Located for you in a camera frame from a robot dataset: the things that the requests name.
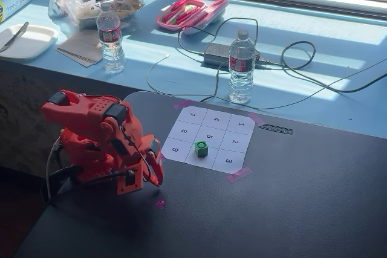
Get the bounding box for white charging cable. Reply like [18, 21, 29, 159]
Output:
[147, 54, 172, 94]

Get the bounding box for white numbered grid paper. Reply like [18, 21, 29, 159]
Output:
[160, 106, 257, 175]

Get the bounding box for clear water bottle red label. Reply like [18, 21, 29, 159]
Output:
[227, 29, 257, 105]
[96, 1, 126, 74]

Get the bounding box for black power adapter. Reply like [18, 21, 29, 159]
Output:
[203, 42, 261, 73]

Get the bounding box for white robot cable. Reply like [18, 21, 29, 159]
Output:
[45, 137, 63, 202]

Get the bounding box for orange gripper black servo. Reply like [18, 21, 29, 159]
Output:
[116, 133, 166, 196]

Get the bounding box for grey plastic knife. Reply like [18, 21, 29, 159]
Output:
[0, 21, 30, 53]

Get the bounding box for thin black cable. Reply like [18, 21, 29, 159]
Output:
[177, 18, 387, 111]

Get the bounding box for thick black power cord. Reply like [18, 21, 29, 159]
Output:
[255, 41, 387, 93]

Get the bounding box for grey paper napkins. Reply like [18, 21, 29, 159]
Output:
[54, 30, 105, 68]

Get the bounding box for pink pencil case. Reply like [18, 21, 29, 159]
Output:
[155, 0, 230, 36]

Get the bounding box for green cube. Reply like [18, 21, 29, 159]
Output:
[193, 140, 209, 159]

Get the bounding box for white foam plate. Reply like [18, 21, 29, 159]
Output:
[0, 23, 60, 61]

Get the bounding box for black striped table sticker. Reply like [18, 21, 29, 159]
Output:
[259, 123, 294, 135]

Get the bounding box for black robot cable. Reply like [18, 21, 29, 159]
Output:
[40, 166, 134, 205]

